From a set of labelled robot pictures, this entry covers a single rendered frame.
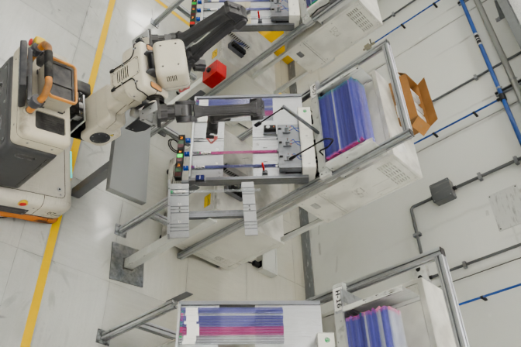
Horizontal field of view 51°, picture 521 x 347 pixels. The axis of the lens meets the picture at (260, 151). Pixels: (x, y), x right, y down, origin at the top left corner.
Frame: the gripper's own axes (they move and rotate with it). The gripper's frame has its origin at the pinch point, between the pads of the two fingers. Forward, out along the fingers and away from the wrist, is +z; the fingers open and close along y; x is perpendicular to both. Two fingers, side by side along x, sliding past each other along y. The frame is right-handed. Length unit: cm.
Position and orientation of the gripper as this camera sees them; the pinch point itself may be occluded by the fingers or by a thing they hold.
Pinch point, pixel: (212, 135)
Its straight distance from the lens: 326.0
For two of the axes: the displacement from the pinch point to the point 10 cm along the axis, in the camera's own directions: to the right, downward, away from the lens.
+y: 0.0, -7.8, 6.2
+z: -1.1, 6.2, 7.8
